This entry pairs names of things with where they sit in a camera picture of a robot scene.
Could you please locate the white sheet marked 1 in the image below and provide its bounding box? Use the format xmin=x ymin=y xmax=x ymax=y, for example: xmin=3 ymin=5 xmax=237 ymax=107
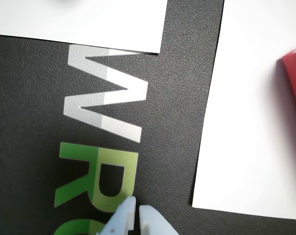
xmin=0 ymin=0 xmax=169 ymax=54

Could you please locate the white sheet marked home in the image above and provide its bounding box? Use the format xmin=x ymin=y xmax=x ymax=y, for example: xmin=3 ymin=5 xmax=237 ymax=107
xmin=191 ymin=0 xmax=296 ymax=221

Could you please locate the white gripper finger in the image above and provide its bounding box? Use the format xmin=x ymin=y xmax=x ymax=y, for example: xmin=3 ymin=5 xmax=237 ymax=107
xmin=139 ymin=205 xmax=180 ymax=235
xmin=96 ymin=195 xmax=137 ymax=235

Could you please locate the black mat with logo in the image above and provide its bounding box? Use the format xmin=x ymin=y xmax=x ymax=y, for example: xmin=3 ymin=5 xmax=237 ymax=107
xmin=0 ymin=0 xmax=296 ymax=235

